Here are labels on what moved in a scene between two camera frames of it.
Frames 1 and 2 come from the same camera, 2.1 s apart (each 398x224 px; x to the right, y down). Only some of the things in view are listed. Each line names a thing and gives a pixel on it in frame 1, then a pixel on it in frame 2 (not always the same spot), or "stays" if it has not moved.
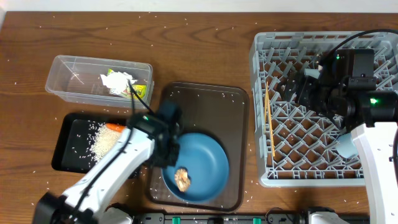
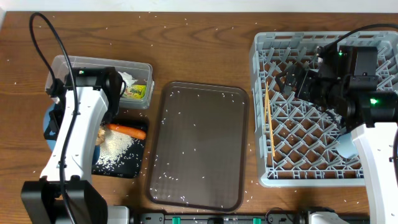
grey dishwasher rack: [295, 144] stays
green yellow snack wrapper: [127, 92] stays
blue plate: [202, 169] to [51, 144]
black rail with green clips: [223, 218] stays
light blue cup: [346, 145] stays
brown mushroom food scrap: [182, 179] to [101, 137]
